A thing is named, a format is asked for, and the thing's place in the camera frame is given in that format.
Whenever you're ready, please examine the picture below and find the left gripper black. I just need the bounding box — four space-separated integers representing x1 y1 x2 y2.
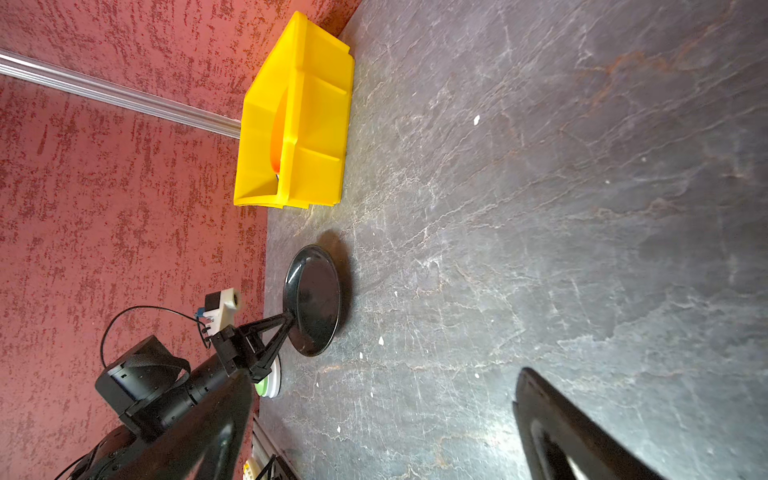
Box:
95 312 296 441

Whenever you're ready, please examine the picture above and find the green push button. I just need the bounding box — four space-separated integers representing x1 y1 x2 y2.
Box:
255 356 282 398

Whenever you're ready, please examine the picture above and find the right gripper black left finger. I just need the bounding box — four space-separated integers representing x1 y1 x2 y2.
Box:
111 371 253 479

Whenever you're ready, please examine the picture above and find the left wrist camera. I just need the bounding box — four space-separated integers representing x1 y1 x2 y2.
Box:
196 288 241 339

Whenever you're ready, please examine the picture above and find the black plate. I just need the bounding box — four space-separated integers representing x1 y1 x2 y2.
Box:
283 244 342 357

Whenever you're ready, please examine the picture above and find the aluminium corner post left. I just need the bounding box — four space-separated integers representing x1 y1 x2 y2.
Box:
1 50 241 139

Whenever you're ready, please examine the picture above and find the yellow plastic bin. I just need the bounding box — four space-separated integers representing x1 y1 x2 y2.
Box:
233 12 355 209

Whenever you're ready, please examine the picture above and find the orange plate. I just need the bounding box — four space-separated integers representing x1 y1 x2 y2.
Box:
270 90 288 176

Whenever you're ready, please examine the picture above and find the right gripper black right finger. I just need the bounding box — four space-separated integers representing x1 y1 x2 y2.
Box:
514 367 660 479

